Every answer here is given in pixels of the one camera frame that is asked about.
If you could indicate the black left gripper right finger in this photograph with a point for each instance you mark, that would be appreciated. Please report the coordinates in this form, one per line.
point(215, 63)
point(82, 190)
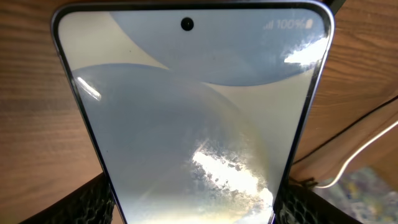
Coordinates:
point(296, 203)

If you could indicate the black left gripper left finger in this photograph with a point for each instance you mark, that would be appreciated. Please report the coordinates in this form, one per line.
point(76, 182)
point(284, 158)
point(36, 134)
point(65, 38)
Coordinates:
point(92, 203)

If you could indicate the blue Galaxy smartphone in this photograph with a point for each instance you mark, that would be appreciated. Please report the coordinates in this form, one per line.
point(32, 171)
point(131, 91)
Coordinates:
point(195, 109)

